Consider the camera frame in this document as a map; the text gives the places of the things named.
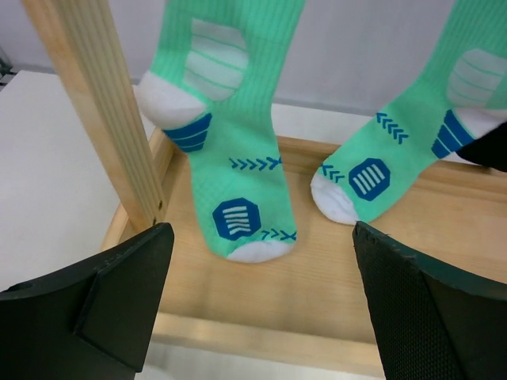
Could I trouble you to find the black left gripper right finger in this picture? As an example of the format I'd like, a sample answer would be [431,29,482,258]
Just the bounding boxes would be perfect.
[352,222,506,379]

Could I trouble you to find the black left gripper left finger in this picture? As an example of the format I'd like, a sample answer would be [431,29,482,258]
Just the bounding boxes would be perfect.
[1,222,174,379]

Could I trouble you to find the black white striped sock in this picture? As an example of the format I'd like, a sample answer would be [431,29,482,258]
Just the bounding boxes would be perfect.
[456,122,507,173]

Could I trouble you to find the wooden hanging rack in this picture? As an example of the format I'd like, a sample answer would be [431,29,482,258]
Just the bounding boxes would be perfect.
[24,1,506,378]

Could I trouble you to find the mint green sock right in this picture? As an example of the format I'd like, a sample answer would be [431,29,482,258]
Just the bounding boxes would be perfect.
[311,1,506,225]

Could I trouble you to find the mint green sock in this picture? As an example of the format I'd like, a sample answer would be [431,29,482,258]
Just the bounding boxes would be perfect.
[311,1,506,225]
[136,1,304,263]

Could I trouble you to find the mint green sock left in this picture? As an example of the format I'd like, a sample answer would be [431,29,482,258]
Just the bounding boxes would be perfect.
[136,1,304,263]

